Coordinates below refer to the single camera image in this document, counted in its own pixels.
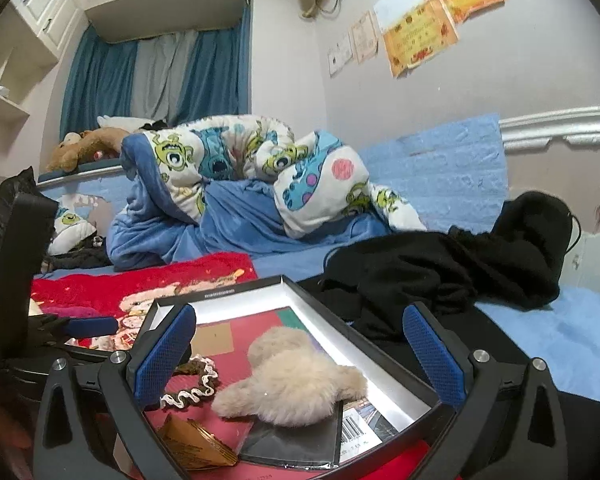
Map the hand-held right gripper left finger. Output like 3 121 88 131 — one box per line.
32 301 198 480

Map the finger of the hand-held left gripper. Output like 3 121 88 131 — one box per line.
0 195 57 358
30 316 120 346

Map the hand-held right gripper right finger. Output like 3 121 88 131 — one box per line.
402 301 568 480

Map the brown white-trimmed scrunchie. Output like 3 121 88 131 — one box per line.
160 355 221 409

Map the gold triangular packet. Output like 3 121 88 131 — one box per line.
157 412 238 471

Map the fluffy beige plush toy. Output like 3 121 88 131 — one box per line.
212 326 368 428

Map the black cardboard box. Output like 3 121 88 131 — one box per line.
130 275 456 480

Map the black card packet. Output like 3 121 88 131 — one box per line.
237 402 343 466

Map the red printed blanket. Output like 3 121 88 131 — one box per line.
0 252 258 356

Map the dark grey garment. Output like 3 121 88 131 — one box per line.
50 235 112 271

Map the small cartoon print pillow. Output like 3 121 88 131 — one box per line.
47 197 98 256

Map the black puffer jacket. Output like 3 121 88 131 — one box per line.
0 167 51 271

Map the black knit sweater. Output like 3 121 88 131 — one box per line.
322 191 581 351

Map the blue padded headboard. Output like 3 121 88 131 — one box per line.
37 162 131 226

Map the brown plush dog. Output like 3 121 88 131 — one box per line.
45 127 131 173

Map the cartoon print blue blanket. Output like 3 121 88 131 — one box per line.
106 114 428 273

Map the white plush toy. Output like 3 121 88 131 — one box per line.
96 115 156 133

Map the blue curtain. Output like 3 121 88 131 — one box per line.
60 25 140 141
172 7 253 126

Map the grey curtain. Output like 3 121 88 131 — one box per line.
130 30 201 121

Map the small white certificate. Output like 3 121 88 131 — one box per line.
327 35 355 77

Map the large orange certificate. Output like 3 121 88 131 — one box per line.
382 0 459 78

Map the beige certificate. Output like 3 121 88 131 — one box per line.
350 10 379 63

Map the white wall shelf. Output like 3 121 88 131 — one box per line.
0 25 61 126

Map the blue foam wall panel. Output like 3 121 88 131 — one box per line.
352 112 506 233

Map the white wall cabinet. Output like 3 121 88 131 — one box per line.
10 0 88 56

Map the white bed frame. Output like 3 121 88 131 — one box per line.
500 105 600 156

